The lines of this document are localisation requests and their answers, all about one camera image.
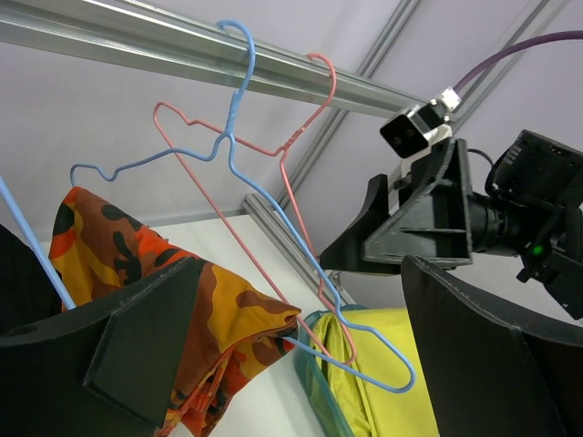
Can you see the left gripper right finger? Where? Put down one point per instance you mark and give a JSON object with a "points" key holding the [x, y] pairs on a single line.
{"points": [[492, 367]]}

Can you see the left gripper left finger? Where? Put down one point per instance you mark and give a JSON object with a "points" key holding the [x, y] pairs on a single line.
{"points": [[106, 368]]}

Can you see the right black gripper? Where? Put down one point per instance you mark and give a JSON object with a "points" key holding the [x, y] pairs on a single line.
{"points": [[426, 216]]}

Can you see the yellow trousers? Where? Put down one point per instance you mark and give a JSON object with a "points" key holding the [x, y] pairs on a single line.
{"points": [[391, 414]]}

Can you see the orange red camouflage trousers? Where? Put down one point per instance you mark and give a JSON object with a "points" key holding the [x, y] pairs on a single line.
{"points": [[235, 332]]}

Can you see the pink wire hanger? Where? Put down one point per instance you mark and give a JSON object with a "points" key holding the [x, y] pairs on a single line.
{"points": [[283, 151]]}

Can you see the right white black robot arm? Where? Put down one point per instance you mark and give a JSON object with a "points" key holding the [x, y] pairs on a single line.
{"points": [[530, 208]]}

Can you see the blue hanger with black trousers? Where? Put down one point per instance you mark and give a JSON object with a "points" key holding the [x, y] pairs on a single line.
{"points": [[36, 247]]}

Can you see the black trousers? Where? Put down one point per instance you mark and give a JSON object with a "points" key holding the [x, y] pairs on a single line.
{"points": [[27, 294]]}

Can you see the teal transparent plastic bin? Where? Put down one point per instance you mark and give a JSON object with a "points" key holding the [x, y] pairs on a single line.
{"points": [[336, 396]]}

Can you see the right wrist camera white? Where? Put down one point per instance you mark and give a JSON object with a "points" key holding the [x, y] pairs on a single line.
{"points": [[413, 131]]}

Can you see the aluminium frame right post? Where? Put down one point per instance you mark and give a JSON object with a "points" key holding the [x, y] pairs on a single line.
{"points": [[439, 42]]}

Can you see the aluminium hanging rail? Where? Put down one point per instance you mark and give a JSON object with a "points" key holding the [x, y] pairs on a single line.
{"points": [[142, 36]]}

